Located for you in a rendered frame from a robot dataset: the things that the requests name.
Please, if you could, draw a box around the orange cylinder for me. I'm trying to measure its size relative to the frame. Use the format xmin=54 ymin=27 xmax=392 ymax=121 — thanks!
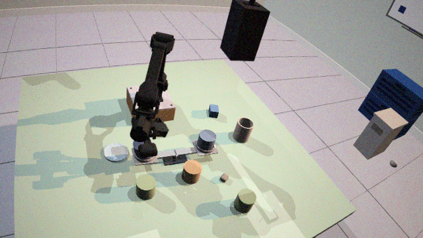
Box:
xmin=182 ymin=159 xmax=202 ymax=184

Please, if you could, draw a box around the small blue block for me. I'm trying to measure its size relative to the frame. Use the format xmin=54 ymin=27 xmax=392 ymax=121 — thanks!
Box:
xmin=209 ymin=104 xmax=219 ymax=118

